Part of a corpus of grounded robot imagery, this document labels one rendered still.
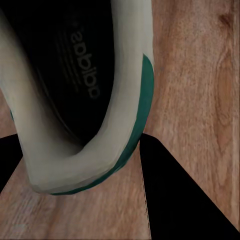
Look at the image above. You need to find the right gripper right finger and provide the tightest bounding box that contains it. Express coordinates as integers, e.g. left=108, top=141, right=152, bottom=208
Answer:
left=139, top=133, right=240, bottom=240

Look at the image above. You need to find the gym shoe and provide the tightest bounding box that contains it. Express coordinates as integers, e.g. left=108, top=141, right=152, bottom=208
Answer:
left=0, top=0, right=154, bottom=196

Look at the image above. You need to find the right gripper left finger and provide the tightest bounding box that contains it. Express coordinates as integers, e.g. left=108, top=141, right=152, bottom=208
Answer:
left=0, top=134, right=23, bottom=193

